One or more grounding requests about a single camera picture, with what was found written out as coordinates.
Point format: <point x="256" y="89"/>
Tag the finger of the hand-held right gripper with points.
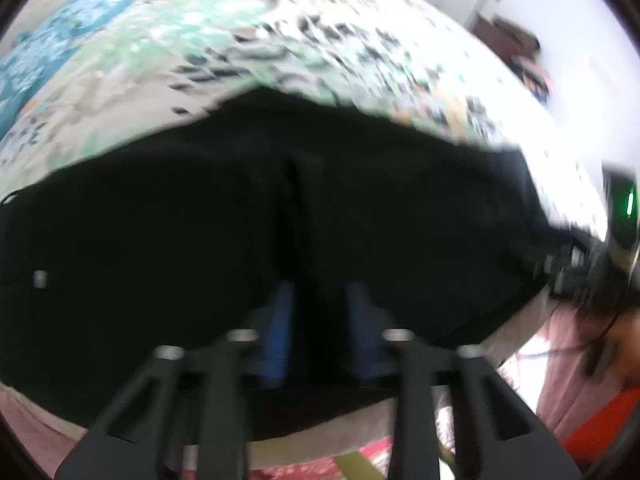
<point x="562" y="270"/>

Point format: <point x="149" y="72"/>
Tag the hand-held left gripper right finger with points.
<point x="360" y="335"/>

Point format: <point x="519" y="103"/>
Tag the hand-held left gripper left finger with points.
<point x="280" y="335"/>

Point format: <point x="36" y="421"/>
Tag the black pants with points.
<point x="150" y="235"/>

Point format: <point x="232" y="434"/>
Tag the red fuzzy slipper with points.
<point x="600" y="435"/>

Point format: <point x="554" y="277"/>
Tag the pile of folded clothes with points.
<point x="537" y="77"/>

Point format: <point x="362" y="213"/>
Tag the dark wooden cabinet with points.
<point x="505" y="40"/>

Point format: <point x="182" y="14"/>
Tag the bed with floral sheet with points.
<point x="200" y="40"/>

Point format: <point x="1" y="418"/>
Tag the blue floral pillow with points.
<point x="60" y="35"/>

